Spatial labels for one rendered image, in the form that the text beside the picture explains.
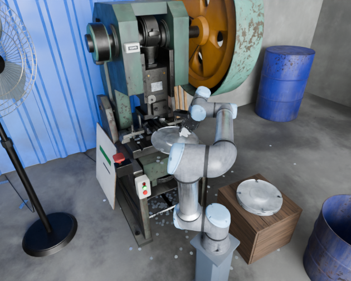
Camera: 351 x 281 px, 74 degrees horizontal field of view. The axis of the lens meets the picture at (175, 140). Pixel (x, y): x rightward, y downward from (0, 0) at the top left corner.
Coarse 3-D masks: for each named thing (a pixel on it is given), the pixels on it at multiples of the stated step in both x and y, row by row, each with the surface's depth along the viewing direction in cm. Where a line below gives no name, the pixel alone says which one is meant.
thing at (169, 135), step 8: (160, 128) 151; (168, 128) 153; (176, 128) 154; (152, 136) 145; (160, 136) 145; (168, 136) 145; (176, 136) 145; (192, 136) 148; (160, 144) 138; (168, 144) 139; (168, 152) 133
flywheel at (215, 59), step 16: (176, 0) 156; (192, 0) 147; (224, 0) 118; (192, 16) 151; (208, 16) 138; (224, 16) 126; (208, 32) 141; (224, 32) 130; (192, 48) 161; (208, 48) 146; (224, 48) 133; (192, 64) 167; (208, 64) 150; (224, 64) 132; (192, 80) 166; (208, 80) 149
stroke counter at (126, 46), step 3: (132, 42) 117; (135, 42) 117; (126, 45) 113; (129, 45) 114; (132, 45) 115; (135, 45) 115; (138, 45) 116; (141, 45) 119; (126, 48) 114; (129, 48) 115; (132, 48) 115; (138, 48) 117; (126, 51) 115; (129, 51) 115; (132, 51) 116; (135, 51) 117; (138, 51) 118
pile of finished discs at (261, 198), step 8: (240, 184) 166; (248, 184) 166; (256, 184) 166; (264, 184) 165; (240, 192) 160; (248, 192) 159; (256, 192) 158; (264, 192) 158; (272, 192) 158; (240, 200) 153; (248, 200) 153; (256, 200) 153; (264, 200) 152; (272, 200) 153; (280, 200) 152; (248, 208) 149; (256, 208) 148; (264, 208) 147; (272, 208) 147
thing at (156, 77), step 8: (152, 64) 138; (160, 64) 144; (152, 72) 136; (160, 72) 138; (152, 80) 138; (160, 80) 141; (152, 88) 140; (160, 88) 143; (152, 96) 142; (160, 96) 146; (144, 104) 147; (152, 104) 142; (160, 104) 145; (144, 112) 152; (152, 112) 146; (160, 112) 148
